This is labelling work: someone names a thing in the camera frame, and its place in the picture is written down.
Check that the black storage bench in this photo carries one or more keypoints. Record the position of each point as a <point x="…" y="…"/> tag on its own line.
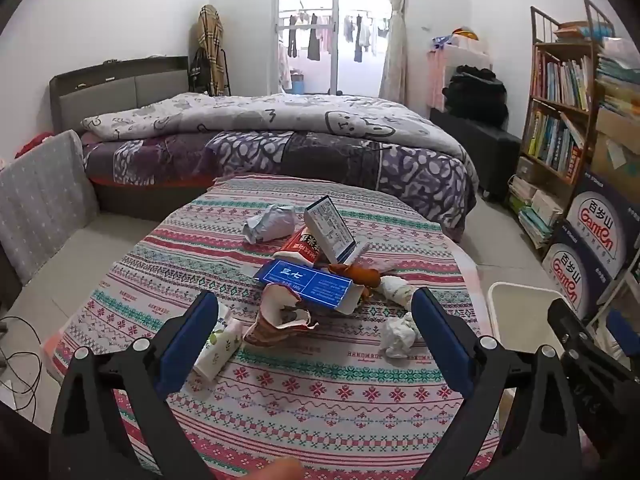
<point x="480" y="150"/>

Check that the plaid scarf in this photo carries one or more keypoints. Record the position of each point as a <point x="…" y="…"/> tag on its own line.
<point x="211" y="45"/>

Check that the pink covered cabinet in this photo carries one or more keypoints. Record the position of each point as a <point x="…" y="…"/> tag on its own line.
<point x="437" y="75"/>

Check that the red snack packet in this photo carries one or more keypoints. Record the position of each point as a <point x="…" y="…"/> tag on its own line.
<point x="300" y="247"/>

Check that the crumpled white tissue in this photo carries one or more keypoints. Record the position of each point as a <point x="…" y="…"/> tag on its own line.
<point x="400" y="335"/>

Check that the blue bucket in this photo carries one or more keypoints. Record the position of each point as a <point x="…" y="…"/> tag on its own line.
<point x="297" y="83"/>

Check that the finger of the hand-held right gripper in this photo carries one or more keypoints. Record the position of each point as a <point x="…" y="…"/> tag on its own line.
<point x="570" y="320"/>

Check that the row of thin books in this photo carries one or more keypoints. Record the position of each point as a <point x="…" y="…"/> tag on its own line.
<point x="560" y="80"/>

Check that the black bag pile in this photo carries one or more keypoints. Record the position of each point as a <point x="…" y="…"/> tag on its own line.
<point x="475" y="92"/>

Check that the row of thick books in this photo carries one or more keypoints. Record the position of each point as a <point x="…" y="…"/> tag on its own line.
<point x="550" y="142"/>

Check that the red cloth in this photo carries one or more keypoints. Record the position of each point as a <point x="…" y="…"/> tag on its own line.
<point x="32" y="145"/>

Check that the black hanging bag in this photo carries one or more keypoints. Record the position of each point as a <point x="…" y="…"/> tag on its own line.
<point x="198" y="70"/>

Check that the torn red paper cup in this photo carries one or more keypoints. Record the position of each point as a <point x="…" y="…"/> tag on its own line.
<point x="272" y="320"/>

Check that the purple patterned blanket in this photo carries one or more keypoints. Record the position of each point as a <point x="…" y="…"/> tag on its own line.
<point x="310" y="157"/>

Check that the white plastic bin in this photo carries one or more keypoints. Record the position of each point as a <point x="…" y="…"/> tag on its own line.
<point x="520" y="310"/>

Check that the crumpled grey paper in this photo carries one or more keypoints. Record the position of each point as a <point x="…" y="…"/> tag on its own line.
<point x="270" y="222"/>

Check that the grey bed headboard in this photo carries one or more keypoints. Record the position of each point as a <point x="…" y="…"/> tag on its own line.
<point x="125" y="85"/>

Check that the printed water carton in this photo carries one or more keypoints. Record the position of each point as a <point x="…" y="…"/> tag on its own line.
<point x="570" y="275"/>
<point x="605" y="225"/>

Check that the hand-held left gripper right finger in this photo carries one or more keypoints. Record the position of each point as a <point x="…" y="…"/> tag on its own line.
<point x="445" y="345"/>

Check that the person's left hand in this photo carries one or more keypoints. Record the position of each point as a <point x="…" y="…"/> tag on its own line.
<point x="277" y="469"/>

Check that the white tissue packet green print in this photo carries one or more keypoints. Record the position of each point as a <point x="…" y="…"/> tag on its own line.
<point x="217" y="350"/>

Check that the brown cardboard box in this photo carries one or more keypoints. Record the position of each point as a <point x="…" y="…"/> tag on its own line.
<point x="617" y="150"/>

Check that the grey folded mat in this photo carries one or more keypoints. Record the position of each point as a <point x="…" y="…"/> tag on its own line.
<point x="40" y="200"/>

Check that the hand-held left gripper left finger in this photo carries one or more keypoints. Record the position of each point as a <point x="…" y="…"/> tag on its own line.
<point x="187" y="345"/>

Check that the patterned striped tablecloth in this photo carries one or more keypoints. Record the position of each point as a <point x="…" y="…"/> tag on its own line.
<point x="325" y="395"/>

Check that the beige curtain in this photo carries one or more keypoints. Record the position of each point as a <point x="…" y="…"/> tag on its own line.
<point x="395" y="35"/>

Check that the pile of books and papers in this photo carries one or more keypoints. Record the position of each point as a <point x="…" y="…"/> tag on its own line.
<point x="617" y="75"/>

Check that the wooden bookshelf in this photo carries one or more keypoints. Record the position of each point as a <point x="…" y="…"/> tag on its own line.
<point x="592" y="50"/>

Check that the white and blue carton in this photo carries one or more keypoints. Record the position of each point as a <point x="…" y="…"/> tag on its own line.
<point x="327" y="227"/>

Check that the stack of books on floor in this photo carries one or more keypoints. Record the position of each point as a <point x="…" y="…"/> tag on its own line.
<point x="537" y="210"/>

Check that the rolled white tissue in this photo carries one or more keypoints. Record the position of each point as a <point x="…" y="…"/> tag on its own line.
<point x="395" y="291"/>

